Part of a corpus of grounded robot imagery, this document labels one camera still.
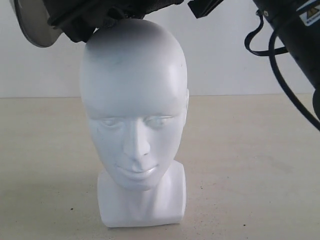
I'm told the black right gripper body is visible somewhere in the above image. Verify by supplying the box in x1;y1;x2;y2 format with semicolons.
251;0;320;90

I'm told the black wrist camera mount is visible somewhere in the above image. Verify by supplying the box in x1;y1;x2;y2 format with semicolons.
187;0;223;19

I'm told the black helmet with tinted visor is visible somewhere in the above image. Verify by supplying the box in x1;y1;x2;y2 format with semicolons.
9;0;182;48

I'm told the white mannequin head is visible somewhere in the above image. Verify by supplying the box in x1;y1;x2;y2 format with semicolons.
80;19;189;228

